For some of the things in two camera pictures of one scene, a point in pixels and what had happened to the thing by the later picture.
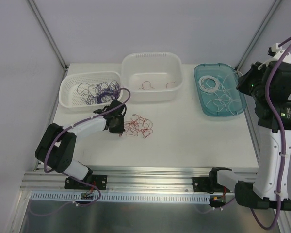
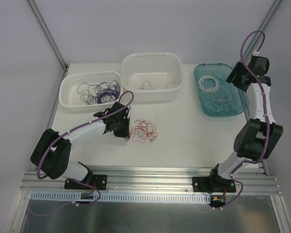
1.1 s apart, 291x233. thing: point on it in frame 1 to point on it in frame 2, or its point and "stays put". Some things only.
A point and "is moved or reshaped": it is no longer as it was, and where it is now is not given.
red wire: (137, 124) is moved or reshaped
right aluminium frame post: (257, 35) stays put
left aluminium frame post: (47, 32) stays put
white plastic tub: (153, 76) stays put
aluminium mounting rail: (121, 180) stays put
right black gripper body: (244, 81) to (236, 76)
